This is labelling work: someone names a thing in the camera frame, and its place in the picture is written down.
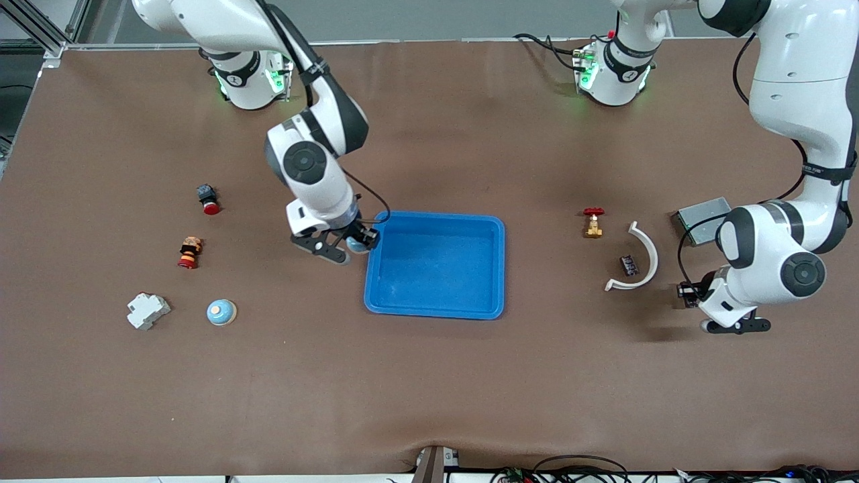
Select blue plastic tray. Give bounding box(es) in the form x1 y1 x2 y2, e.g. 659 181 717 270
364 211 505 321

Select white curved plastic piece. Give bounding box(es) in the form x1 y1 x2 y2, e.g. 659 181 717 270
604 221 659 292

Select grey metal box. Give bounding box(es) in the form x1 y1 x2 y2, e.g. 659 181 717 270
671 197 734 247

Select red emergency stop yellow body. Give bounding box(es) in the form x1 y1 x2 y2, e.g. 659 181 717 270
177 236 203 270

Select brown table mat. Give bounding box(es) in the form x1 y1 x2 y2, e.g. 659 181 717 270
0 37 859 478

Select white circuit breaker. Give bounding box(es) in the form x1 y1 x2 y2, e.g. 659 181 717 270
127 292 172 331

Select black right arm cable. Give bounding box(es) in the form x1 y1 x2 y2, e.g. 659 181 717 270
252 0 392 229

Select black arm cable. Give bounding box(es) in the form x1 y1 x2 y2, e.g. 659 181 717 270
252 0 392 229
676 30 809 289

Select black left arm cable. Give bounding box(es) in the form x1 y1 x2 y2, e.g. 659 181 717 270
676 30 809 289

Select tangled cable bundle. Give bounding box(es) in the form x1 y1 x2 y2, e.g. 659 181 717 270
671 464 859 483

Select black cable loop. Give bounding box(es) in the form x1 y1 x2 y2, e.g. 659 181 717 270
534 455 629 483

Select metal table edge bracket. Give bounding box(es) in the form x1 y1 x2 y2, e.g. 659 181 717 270
411 445 461 483

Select black cables at arm base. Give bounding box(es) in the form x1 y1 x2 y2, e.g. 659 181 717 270
513 32 585 73

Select aluminium frame profile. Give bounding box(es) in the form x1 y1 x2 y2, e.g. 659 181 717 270
0 0 91 58

